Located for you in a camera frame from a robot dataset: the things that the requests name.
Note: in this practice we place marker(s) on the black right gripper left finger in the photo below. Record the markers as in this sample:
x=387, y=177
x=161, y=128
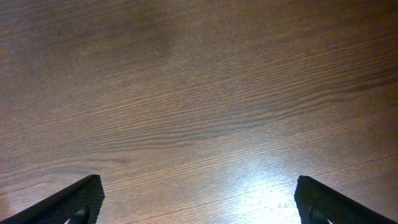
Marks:
x=78, y=203

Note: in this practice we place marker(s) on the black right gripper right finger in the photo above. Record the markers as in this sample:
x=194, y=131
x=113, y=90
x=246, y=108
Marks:
x=318, y=203

